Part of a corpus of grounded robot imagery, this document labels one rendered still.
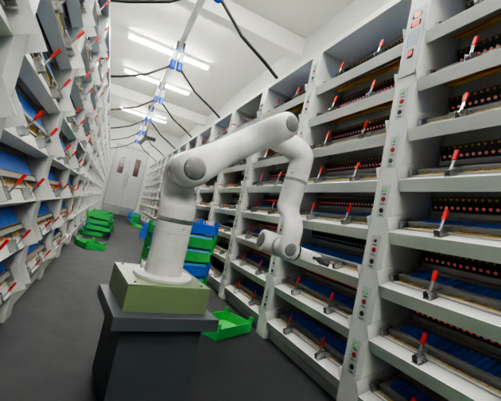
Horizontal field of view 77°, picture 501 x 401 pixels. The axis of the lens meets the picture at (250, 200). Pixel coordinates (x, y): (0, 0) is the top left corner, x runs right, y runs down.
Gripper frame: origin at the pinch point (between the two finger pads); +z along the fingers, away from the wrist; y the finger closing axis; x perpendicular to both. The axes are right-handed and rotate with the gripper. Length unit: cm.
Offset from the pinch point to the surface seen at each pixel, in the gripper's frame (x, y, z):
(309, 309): -22.0, -10.5, 8.6
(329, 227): 15.5, -8.2, 4.0
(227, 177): 49, -185, 5
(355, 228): 16.7, 8.4, 3.3
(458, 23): 91, 37, -5
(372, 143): 53, 8, 0
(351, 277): -2.3, 11.9, 5.7
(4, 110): 7, 26, -112
